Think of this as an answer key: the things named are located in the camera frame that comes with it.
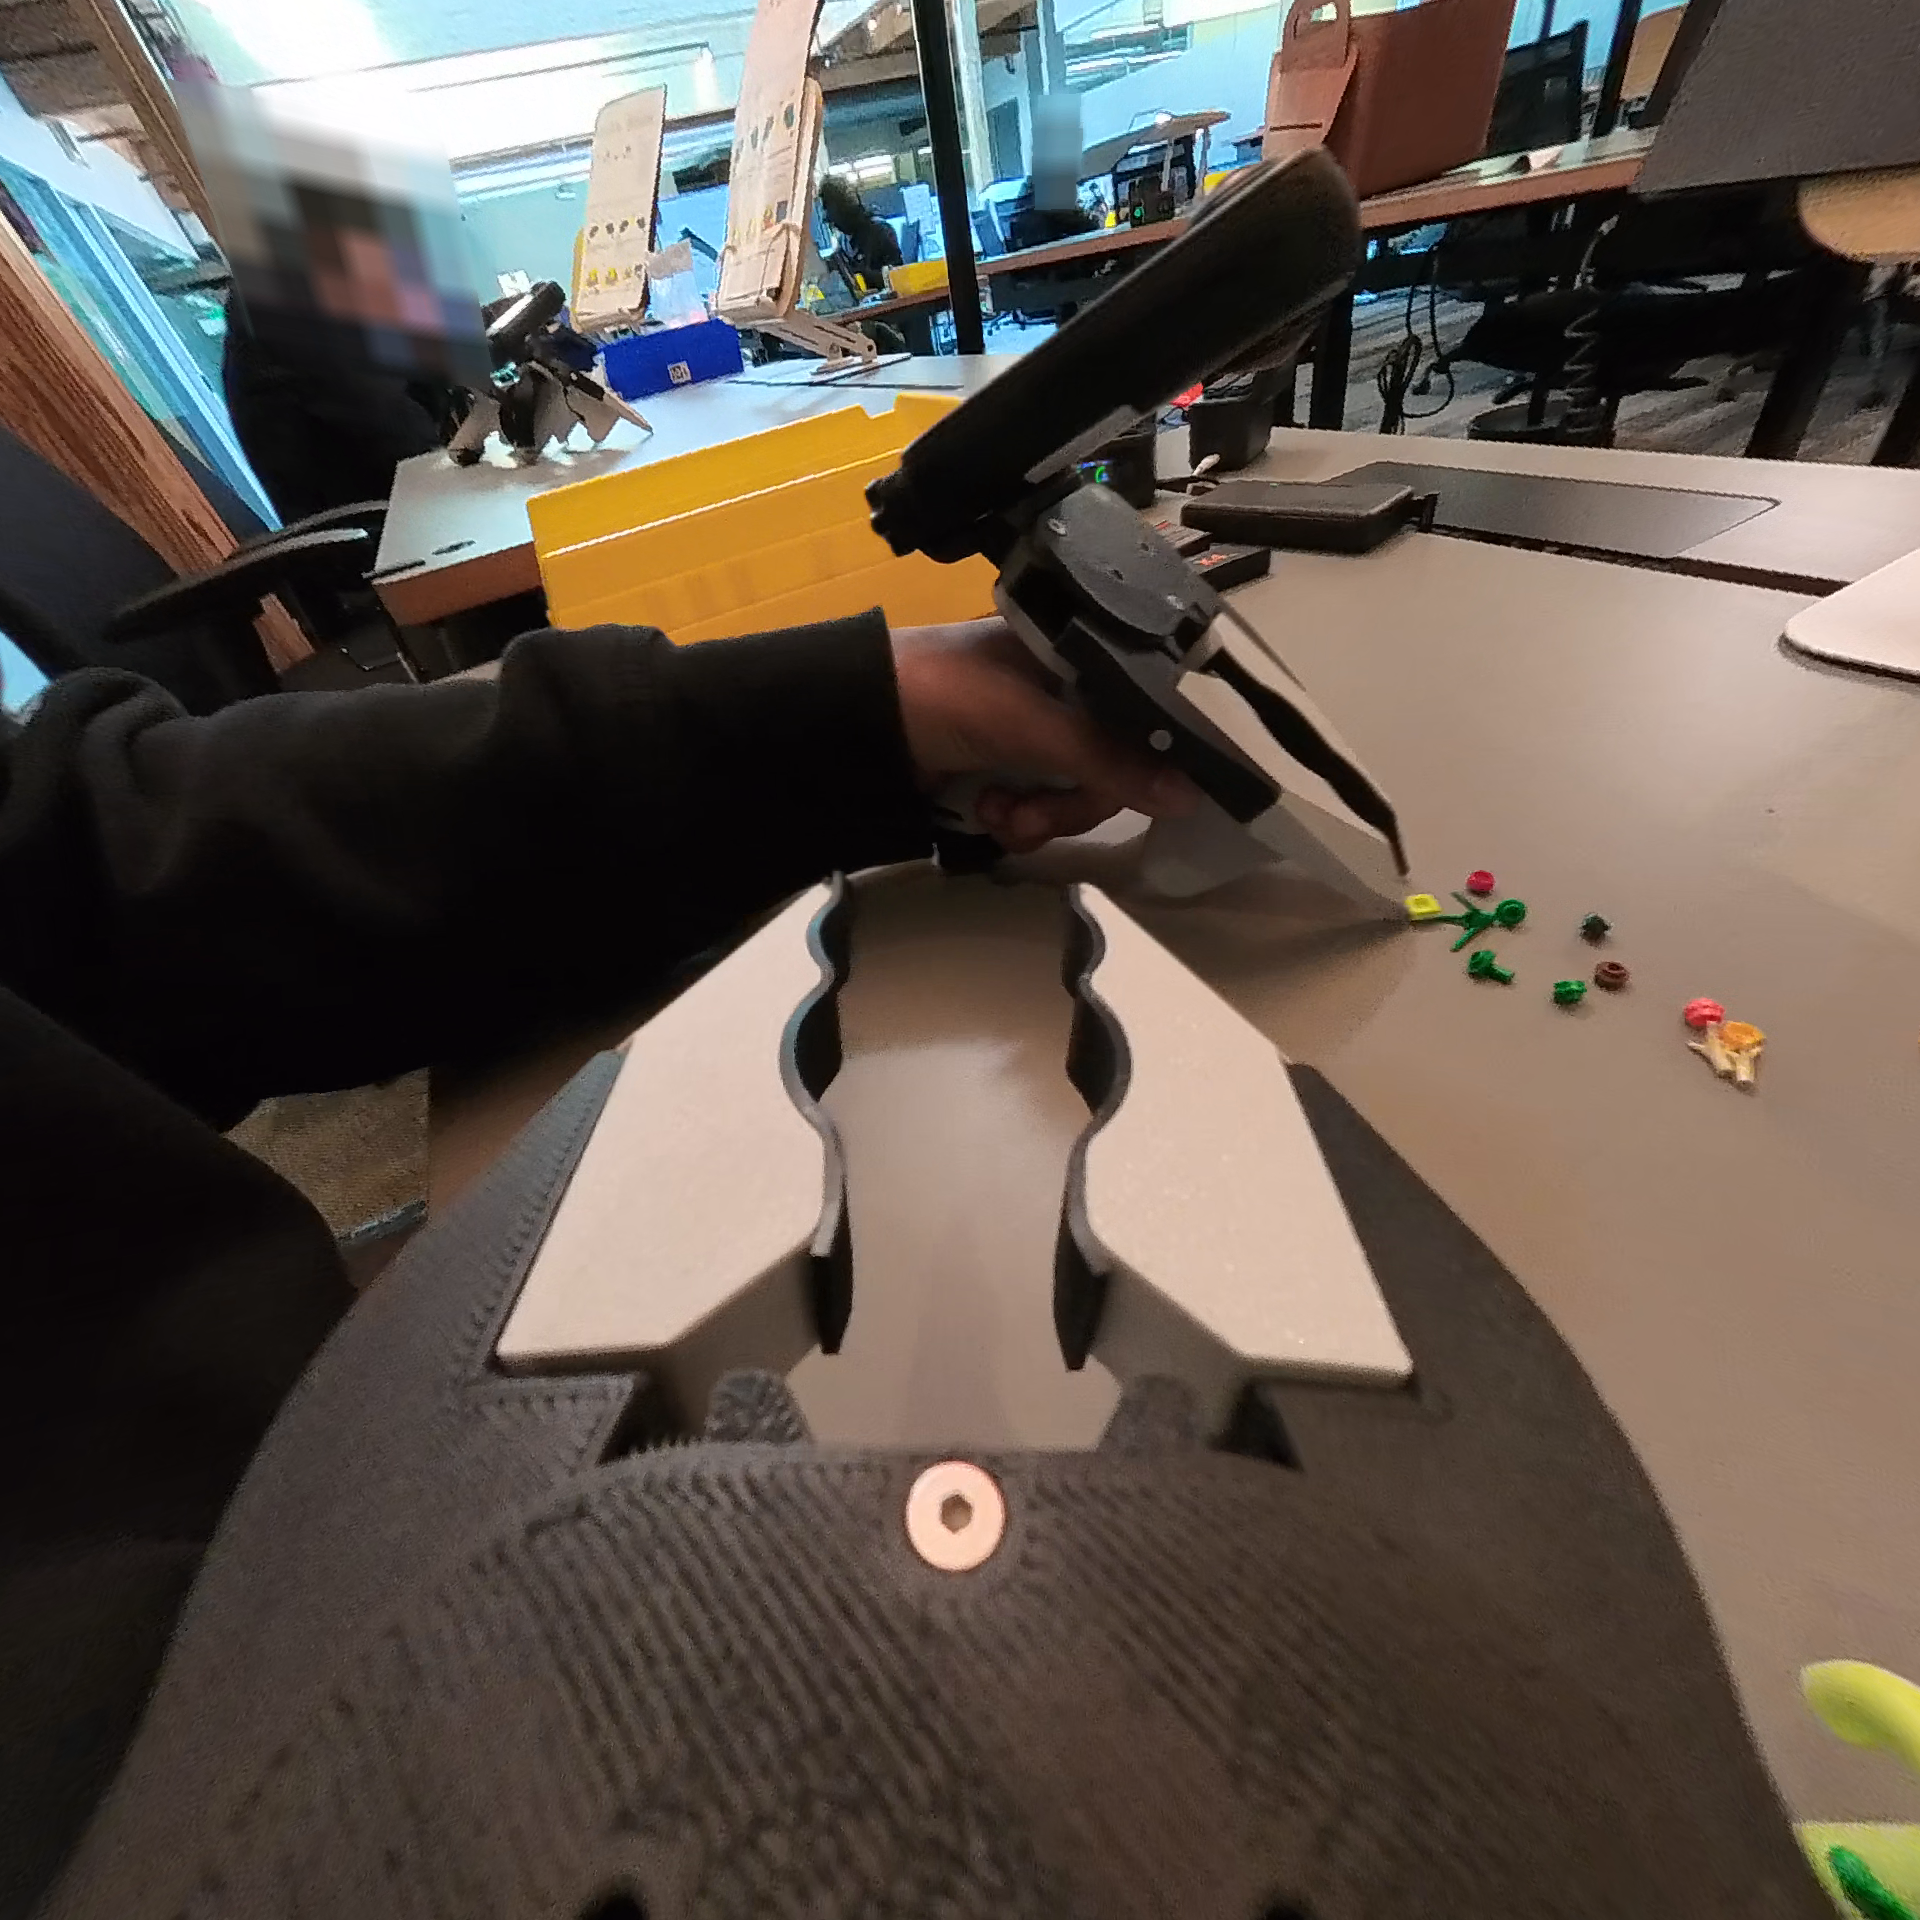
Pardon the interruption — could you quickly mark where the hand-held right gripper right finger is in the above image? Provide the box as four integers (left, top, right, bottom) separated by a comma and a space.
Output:
1059, 879, 1418, 1419

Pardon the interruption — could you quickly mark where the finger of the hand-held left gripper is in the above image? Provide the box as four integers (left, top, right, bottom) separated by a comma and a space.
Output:
1197, 598, 1411, 881
1181, 672, 1421, 925

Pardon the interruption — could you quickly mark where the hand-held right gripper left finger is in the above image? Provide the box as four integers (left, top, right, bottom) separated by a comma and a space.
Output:
493, 875, 856, 1410

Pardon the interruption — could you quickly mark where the person's left forearm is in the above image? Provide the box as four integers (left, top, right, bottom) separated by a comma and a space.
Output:
0, 606, 931, 1125

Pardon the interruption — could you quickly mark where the person's left hand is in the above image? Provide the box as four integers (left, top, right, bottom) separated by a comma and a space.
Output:
890, 612, 1205, 855

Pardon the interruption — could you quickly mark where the black upright device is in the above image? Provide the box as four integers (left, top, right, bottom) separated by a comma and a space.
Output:
1188, 374, 1303, 471

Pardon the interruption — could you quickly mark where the black flat box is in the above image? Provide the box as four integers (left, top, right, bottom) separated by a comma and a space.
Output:
1179, 477, 1426, 558

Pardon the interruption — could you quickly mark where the black pillar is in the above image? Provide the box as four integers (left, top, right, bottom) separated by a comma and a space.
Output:
908, 0, 996, 357

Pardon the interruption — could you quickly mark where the brown bag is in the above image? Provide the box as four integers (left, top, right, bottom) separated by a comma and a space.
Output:
1263, 0, 1522, 200

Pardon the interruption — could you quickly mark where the background wooden desk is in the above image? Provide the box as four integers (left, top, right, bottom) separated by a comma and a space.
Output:
976, 127, 1652, 277

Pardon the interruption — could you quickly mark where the table inset panel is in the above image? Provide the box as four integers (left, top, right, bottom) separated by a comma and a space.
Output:
1325, 456, 1781, 561

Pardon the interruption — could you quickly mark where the black office chair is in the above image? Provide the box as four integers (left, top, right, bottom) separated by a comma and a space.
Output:
1439, 209, 1697, 444
0, 426, 395, 708

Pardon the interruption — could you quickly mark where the cardboard display stand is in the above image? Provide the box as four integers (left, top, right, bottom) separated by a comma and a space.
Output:
711, 0, 919, 370
572, 83, 671, 336

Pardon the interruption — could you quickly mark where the black monitor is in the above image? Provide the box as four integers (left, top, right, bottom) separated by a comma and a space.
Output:
1487, 21, 1594, 161

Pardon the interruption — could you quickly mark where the blue plastic bin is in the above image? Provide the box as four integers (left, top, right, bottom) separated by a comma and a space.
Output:
600, 316, 749, 402

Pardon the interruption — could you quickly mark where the yellow plastic bin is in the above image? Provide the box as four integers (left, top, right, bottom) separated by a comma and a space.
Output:
525, 393, 1000, 645

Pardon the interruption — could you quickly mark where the person's dark jacket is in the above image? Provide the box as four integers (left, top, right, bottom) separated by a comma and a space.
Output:
0, 989, 363, 1908

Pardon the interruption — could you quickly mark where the dark grey panel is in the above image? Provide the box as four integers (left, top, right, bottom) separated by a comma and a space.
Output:
1626, 0, 1920, 200

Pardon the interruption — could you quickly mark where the idle hand-held gripper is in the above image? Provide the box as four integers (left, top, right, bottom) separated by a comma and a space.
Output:
446, 282, 658, 471

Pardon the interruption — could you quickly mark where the light wooden board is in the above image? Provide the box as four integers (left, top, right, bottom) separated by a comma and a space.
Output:
1796, 167, 1920, 266

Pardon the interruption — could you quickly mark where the lime green soft toy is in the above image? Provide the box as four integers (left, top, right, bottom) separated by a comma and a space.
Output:
1796, 1655, 1920, 1920

